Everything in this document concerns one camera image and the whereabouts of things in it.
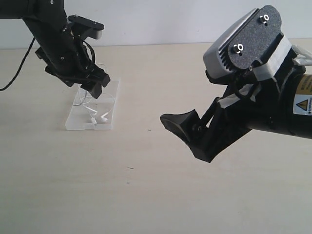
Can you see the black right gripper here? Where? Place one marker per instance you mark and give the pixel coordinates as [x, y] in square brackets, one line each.
[246, 104]

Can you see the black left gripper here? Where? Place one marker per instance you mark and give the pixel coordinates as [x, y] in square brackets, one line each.
[70, 58]

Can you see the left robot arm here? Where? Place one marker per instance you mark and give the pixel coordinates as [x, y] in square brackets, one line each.
[50, 12]

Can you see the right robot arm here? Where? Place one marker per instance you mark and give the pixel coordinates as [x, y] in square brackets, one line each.
[281, 105]

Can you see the clear plastic storage case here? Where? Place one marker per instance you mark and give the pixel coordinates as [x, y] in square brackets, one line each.
[88, 113]

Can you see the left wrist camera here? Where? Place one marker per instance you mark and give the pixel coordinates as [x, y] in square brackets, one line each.
[84, 28]

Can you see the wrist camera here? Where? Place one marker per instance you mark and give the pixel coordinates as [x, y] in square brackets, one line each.
[84, 28]
[254, 42]

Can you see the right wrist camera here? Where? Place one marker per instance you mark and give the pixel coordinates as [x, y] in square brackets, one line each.
[254, 42]

